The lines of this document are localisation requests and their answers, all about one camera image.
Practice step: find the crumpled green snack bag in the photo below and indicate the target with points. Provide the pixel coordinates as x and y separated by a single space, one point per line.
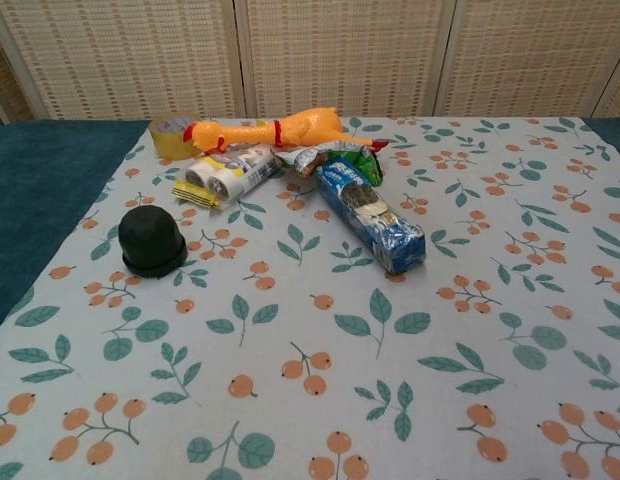
310 160

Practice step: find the blue cookie package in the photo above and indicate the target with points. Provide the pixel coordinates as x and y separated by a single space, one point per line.
370 220

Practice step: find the yellow rubber chicken toy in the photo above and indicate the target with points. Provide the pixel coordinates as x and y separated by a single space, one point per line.
300 125

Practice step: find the white yellow snack packet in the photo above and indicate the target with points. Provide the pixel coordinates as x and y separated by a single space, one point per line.
260 123

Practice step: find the small yellow striped packet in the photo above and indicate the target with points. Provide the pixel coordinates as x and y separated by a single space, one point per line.
192 194

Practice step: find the white garbage bag rolls pack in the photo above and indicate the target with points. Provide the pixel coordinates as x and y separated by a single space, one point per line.
242 167

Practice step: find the clear packing tape roll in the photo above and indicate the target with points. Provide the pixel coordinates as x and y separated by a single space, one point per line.
167 142

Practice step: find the woven bamboo folding screen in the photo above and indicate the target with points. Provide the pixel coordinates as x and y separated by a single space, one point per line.
340 55

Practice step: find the floral leaf print tablecloth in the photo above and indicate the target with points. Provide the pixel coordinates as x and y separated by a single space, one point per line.
340 375

